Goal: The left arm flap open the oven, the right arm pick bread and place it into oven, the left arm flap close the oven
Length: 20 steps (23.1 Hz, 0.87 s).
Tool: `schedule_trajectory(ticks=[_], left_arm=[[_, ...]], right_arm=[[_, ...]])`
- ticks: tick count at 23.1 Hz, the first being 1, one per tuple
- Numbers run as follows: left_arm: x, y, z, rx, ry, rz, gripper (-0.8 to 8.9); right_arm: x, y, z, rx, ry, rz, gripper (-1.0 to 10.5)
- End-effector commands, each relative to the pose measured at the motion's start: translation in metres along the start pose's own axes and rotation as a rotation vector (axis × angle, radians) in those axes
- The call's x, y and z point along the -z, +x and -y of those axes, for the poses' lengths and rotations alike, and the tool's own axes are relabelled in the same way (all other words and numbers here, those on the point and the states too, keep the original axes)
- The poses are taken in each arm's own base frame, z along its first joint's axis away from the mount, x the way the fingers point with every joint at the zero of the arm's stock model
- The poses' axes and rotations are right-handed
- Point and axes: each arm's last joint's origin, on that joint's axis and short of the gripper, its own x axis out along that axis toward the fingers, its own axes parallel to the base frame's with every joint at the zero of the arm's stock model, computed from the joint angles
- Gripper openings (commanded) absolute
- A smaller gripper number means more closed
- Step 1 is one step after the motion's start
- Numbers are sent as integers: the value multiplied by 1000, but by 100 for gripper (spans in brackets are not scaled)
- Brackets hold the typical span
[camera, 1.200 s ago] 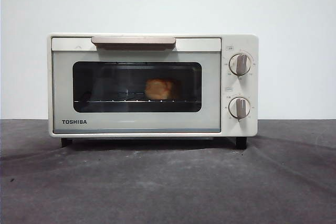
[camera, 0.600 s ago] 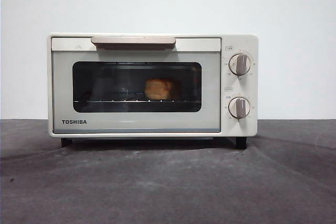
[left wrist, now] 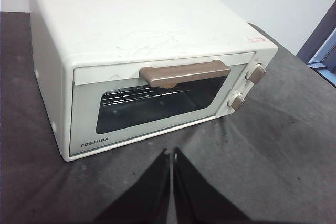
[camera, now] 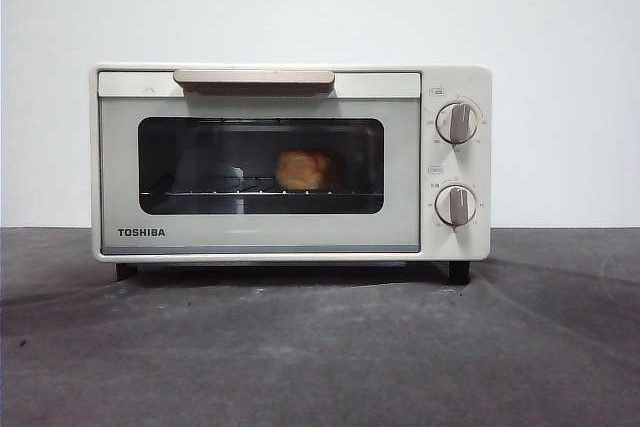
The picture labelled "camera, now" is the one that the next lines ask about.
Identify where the glass oven door with handle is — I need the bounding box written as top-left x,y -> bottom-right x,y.
97,69 -> 423,256

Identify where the orange bread loaf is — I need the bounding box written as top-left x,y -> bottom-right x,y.
274,148 -> 346,193

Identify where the white toaster oven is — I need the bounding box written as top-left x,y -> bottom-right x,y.
91,64 -> 494,285

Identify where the metal wire oven rack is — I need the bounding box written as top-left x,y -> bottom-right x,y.
141,174 -> 382,198

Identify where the beige oven control knob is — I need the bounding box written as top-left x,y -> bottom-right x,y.
433,183 -> 478,228
433,101 -> 479,145

